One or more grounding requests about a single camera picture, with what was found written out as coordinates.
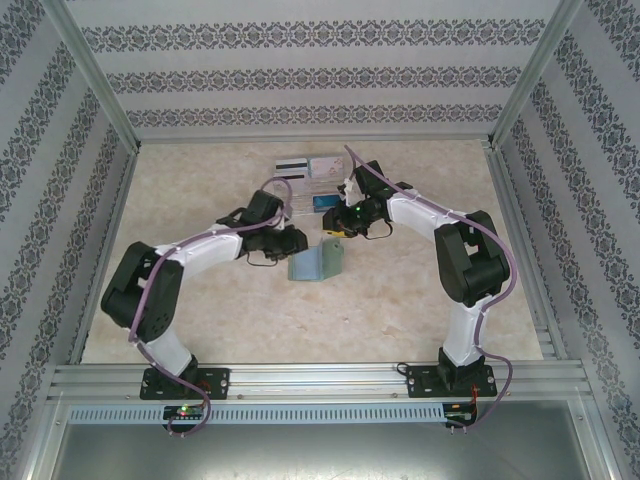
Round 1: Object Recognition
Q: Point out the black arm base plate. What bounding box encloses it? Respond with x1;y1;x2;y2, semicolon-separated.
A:
141;367;232;401
405;363;497;400

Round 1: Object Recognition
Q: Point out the aluminium side rail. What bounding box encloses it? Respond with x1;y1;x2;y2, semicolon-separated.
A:
67;147;141;365

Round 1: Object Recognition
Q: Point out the grey metal sheet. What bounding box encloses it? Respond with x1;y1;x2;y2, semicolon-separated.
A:
29;422;616;480

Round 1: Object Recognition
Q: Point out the aluminium mounting rail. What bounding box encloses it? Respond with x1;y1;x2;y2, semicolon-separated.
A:
47;362;594;401

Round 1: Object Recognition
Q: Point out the white pink VIP card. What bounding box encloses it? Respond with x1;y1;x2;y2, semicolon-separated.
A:
308;155;348;181

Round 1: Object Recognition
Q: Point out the clear acrylic card stand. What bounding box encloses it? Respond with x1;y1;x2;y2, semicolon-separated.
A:
272;154;352;217

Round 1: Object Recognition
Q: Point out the small controller board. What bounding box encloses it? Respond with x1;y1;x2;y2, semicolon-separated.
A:
163;403;206;424
443;402;479;425

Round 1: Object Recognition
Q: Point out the white magnetic stripe card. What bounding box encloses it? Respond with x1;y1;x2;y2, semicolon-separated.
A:
274;158;309;181

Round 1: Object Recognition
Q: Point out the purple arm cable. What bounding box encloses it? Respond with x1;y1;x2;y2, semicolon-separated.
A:
127;175;296;437
343;144;519;432

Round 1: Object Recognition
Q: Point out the green card holder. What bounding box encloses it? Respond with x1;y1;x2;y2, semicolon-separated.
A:
286;238;346;284

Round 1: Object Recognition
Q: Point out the slotted grey cable duct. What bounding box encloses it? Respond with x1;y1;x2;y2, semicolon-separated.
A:
67;403;446;425

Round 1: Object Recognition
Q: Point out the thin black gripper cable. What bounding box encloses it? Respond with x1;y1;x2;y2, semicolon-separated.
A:
366;218;395;242
246;251;282;269

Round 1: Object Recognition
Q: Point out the aluminium frame post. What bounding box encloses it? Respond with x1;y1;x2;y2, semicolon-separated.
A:
42;0;141;154
485;0;585;149

